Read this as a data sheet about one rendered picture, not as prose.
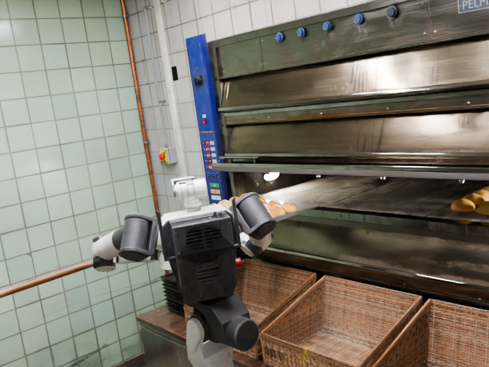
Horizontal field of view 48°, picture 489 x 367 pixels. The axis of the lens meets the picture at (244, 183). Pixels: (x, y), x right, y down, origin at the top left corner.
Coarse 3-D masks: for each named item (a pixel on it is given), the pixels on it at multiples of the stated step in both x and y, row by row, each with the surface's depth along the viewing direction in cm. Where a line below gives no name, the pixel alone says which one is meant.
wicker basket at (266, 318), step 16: (240, 272) 320; (256, 272) 313; (272, 272) 305; (288, 272) 295; (304, 272) 286; (240, 288) 320; (256, 288) 313; (272, 288) 303; (288, 288) 295; (304, 288) 276; (256, 304) 312; (272, 304) 303; (288, 304) 269; (256, 320) 297; (272, 320) 262; (288, 336) 269; (240, 352) 264; (256, 352) 255
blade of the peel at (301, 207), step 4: (268, 200) 312; (296, 204) 293; (300, 204) 292; (304, 204) 290; (308, 204) 289; (300, 208) 282; (304, 208) 280; (308, 208) 277; (312, 208) 279; (296, 212) 272; (300, 212) 273; (280, 216) 265; (284, 216) 266; (288, 216) 268; (276, 220) 263; (280, 220) 265
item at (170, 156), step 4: (164, 148) 361; (168, 148) 357; (172, 148) 358; (160, 152) 360; (168, 152) 356; (172, 152) 358; (164, 156) 357; (168, 156) 356; (172, 156) 358; (176, 156) 360; (160, 160) 362; (164, 160) 358; (168, 160) 356; (172, 160) 358; (176, 160) 360
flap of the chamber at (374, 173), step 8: (216, 168) 306; (224, 168) 301; (232, 168) 296; (240, 168) 290; (248, 168) 286; (256, 168) 281; (264, 168) 276; (272, 168) 272; (280, 168) 268; (288, 168) 264; (296, 168) 260; (376, 176) 226; (384, 176) 223; (392, 176) 220; (400, 176) 217; (408, 176) 214; (416, 176) 212; (424, 176) 209; (432, 176) 206; (440, 176) 204; (448, 176) 202; (456, 176) 199; (464, 176) 197; (472, 176) 195; (480, 176) 192; (488, 176) 190
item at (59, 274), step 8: (80, 264) 228; (88, 264) 229; (56, 272) 221; (64, 272) 223; (72, 272) 225; (32, 280) 215; (40, 280) 216; (48, 280) 219; (8, 288) 209; (16, 288) 211; (24, 288) 213; (0, 296) 207
